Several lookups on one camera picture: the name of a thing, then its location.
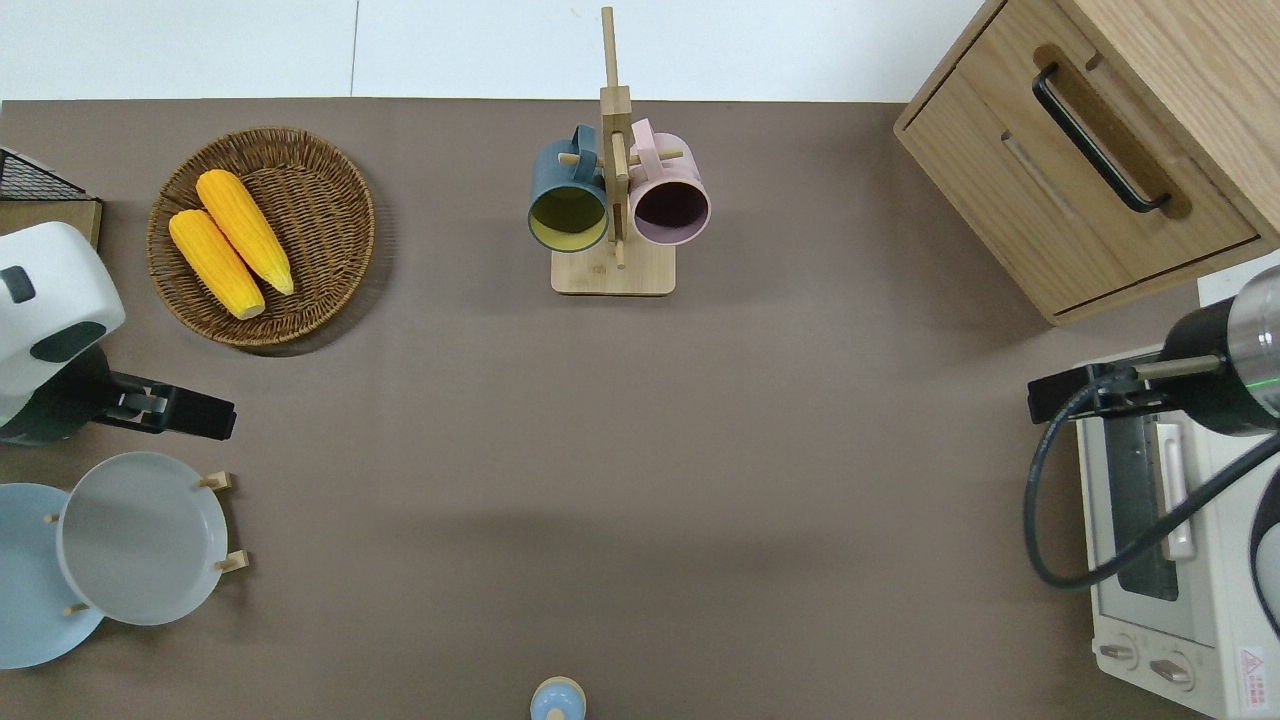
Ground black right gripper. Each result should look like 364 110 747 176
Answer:
1160 298 1256 437

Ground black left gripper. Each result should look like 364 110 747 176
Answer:
0 345 116 447

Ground gray plate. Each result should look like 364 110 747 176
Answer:
57 452 229 627

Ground low wooden plate rack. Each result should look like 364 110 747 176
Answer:
45 472 249 616

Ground light blue plate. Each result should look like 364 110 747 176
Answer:
0 483 106 669

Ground white toaster oven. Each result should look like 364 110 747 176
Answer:
1075 345 1280 720

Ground yellow corn cob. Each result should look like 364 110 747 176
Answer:
168 209 266 320
196 169 295 296

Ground wooden drawer cabinet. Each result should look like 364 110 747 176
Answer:
893 0 1280 326

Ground brown wicker basket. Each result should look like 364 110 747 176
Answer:
147 127 377 348

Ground dark blue mug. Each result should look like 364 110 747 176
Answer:
528 124 610 253

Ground wooden mug tree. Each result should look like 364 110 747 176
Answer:
551 7 686 296

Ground pink mug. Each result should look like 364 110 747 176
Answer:
628 118 712 247

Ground blue service bell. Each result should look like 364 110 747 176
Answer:
530 677 587 720

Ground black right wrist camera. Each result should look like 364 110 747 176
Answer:
1028 362 1171 426

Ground wire grid shelf box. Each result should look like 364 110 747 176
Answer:
0 148 103 251

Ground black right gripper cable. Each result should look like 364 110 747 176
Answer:
1022 375 1280 591

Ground black cabinet handle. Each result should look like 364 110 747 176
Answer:
1033 63 1171 214

